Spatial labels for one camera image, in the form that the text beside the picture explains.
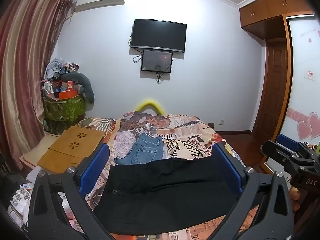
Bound white air conditioner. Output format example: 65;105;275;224
75;0;125;12

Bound pile of clothes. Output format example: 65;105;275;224
44;58;80;80

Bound wooden bedpost knob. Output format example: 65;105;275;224
289;187;301;207

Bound wooden lap desk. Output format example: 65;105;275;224
37;126;107;174

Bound yellow foam arch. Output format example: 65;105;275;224
134;99;165;115

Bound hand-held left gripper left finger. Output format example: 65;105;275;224
27;144;113;240

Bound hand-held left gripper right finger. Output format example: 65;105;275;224
212;142;294;240

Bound light wooden bedside table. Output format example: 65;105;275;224
19;133;60;167

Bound striped red curtain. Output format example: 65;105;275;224
0;0;75;170

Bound orange box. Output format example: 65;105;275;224
58;90;78;99

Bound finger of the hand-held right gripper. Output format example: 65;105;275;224
260;140;313;178
276;134;310;153

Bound white clutter pile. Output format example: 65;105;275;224
7;166;75;230

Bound white wardrobe sliding door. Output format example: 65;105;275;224
280;12;320;145

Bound blue jeans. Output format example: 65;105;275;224
114;133;164;165

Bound black pants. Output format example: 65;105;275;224
92;152;247;235

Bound printed bed sheet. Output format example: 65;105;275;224
59;111;260;240

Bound black wall television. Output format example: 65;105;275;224
130;18;187;53

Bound grey neck pillow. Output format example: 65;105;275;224
61;72;95;103

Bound brown wooden door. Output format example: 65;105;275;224
251;36;293;140

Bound green fabric storage bag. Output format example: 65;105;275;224
42;94;87;134

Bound small black wall monitor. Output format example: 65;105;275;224
141;49;174;74

